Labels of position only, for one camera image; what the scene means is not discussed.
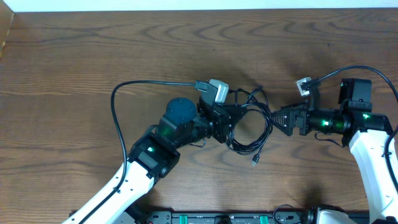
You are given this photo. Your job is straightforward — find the left camera cable black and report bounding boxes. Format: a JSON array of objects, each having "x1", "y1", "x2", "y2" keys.
[{"x1": 77, "y1": 80, "x2": 212, "y2": 224}]

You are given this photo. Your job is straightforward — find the right camera cable black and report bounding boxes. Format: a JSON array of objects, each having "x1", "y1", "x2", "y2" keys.
[{"x1": 306, "y1": 65, "x2": 398, "y2": 200}]

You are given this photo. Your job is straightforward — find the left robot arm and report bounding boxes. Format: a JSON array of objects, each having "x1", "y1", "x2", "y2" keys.
[{"x1": 66, "y1": 98, "x2": 248, "y2": 223}]

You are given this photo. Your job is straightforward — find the camera cable black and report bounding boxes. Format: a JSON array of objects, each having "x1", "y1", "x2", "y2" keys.
[
  {"x1": 77, "y1": 80, "x2": 212, "y2": 224},
  {"x1": 306, "y1": 65, "x2": 398, "y2": 200}
]

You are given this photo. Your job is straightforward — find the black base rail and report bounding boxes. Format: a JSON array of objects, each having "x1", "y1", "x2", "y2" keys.
[{"x1": 68, "y1": 210, "x2": 371, "y2": 224}]

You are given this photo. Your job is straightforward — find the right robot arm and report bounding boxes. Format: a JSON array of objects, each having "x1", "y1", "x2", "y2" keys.
[{"x1": 272, "y1": 77, "x2": 397, "y2": 223}]

